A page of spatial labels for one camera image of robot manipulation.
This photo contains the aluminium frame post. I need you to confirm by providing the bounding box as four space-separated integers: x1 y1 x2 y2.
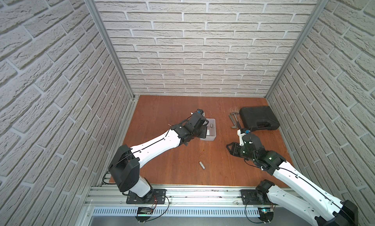
265 0 329 99
84 0 135 100

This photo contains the aluminium frame post left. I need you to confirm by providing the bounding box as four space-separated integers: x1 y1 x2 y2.
84 0 135 100

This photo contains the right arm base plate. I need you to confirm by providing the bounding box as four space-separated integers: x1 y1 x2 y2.
240 189 273 205

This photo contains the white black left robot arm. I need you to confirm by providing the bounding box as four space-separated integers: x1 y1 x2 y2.
108 109 209 203

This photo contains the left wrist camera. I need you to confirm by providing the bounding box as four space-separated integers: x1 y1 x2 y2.
196 109 205 116

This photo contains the controller board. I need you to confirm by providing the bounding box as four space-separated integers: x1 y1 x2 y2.
135 207 154 223
258 208 274 224

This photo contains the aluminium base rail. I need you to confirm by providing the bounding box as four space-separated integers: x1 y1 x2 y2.
83 183 323 218

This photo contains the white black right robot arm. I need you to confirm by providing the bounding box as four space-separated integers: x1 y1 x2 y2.
226 130 358 226

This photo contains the left controller board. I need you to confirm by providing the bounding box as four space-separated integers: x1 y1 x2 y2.
135 207 154 223

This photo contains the right controller board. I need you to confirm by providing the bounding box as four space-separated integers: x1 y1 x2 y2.
258 208 274 224

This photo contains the aluminium frame post right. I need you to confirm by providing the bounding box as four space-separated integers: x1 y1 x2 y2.
265 0 329 99

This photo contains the grey pipe wrench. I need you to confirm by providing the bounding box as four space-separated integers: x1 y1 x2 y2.
229 113 238 129

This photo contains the translucent plastic storage box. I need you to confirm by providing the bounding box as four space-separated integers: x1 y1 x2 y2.
200 119 217 141

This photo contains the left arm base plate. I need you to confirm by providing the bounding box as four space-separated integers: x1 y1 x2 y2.
126 188 167 205

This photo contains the aluminium frame rail left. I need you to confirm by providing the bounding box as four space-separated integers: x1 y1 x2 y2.
62 96 139 226

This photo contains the black plastic tool case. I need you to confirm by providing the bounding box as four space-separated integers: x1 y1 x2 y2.
239 106 280 131

